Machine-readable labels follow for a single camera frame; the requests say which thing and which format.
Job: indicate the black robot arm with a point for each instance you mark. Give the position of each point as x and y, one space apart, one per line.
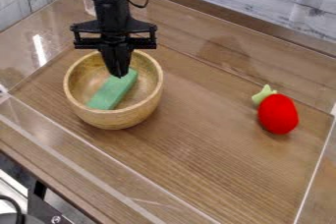
115 33

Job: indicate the black table frame leg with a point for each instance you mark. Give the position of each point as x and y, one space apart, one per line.
41 209

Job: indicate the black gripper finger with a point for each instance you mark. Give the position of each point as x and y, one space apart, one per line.
111 61
125 59

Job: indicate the green rectangular block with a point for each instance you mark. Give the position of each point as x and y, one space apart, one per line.
113 91

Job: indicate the clear acrylic tray wall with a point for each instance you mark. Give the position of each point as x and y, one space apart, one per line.
95 182

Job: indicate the red plush strawberry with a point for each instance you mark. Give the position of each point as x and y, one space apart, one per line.
277 111

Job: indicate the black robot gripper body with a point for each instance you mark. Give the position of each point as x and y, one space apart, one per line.
114 28

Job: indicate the brown wooden bowl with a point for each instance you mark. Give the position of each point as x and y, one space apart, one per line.
83 80

